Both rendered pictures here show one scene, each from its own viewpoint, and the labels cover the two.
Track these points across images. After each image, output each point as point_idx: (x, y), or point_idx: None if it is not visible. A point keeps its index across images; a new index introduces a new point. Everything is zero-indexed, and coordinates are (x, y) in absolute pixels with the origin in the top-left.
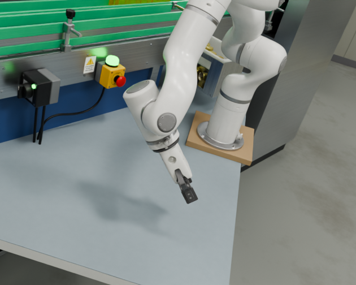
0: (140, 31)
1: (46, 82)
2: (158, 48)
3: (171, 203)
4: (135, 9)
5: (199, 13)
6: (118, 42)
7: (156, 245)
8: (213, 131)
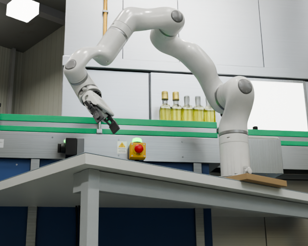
0: (170, 132)
1: (72, 137)
2: (192, 146)
3: None
4: None
5: (108, 29)
6: (147, 135)
7: None
8: (221, 171)
